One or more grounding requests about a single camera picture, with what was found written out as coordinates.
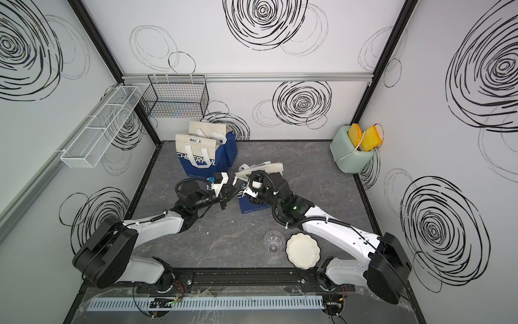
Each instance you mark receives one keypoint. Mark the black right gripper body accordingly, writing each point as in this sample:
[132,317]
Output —
[259,198]

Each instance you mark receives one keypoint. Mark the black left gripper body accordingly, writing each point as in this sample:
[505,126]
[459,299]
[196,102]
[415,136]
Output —
[220,199]

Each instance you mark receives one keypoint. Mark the blue cream takeout bag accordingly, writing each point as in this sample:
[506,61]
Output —
[249,173]
[200,157]
[220,132]

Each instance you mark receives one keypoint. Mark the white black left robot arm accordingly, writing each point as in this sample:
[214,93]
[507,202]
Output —
[107,256]

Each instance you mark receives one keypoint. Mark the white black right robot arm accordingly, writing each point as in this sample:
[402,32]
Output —
[378,262]

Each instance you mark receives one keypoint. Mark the clear plastic cup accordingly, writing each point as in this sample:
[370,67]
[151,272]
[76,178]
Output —
[274,241]

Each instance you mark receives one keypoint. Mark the white scalloped plate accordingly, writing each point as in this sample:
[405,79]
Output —
[303,251]

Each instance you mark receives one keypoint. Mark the mint green toaster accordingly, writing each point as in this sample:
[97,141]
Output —
[349,160]

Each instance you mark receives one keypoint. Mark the left yellow toast slice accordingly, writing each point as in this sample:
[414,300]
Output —
[355,135]

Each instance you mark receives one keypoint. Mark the yellow toast slice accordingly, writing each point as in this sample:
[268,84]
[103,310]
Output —
[372,138]
[355,135]

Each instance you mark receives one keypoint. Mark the right yellow toast slice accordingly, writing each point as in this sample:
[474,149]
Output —
[372,138]

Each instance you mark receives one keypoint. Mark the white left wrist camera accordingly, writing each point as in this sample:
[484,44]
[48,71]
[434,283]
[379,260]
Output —
[218,181]

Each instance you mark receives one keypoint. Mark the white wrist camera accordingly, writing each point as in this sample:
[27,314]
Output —
[218,181]
[252,189]

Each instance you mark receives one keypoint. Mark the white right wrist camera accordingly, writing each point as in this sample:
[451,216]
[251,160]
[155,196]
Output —
[252,189]

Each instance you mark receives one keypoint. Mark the black wire basket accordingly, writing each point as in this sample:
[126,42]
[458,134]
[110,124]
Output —
[176,96]

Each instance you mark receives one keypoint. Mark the white slotted cable duct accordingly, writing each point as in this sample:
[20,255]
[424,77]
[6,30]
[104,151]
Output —
[226,303]

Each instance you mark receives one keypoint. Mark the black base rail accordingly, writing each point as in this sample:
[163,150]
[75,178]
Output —
[312,280]

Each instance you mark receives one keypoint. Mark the white mesh wall shelf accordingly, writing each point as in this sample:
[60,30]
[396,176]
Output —
[115,124]

